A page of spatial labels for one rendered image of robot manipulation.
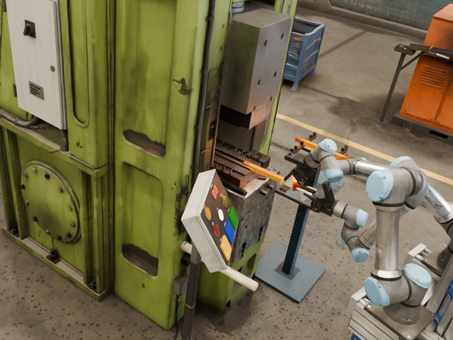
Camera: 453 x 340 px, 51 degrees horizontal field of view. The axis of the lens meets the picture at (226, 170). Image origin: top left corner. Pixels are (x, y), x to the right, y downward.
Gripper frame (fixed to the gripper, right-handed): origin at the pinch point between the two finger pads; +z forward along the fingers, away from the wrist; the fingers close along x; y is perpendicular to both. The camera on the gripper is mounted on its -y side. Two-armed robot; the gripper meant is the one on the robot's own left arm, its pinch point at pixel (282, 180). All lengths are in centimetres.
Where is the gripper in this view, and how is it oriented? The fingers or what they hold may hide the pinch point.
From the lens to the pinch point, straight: 245.5
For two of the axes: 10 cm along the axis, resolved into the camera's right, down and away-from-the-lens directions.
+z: -5.1, 5.3, 6.7
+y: 6.6, 7.5, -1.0
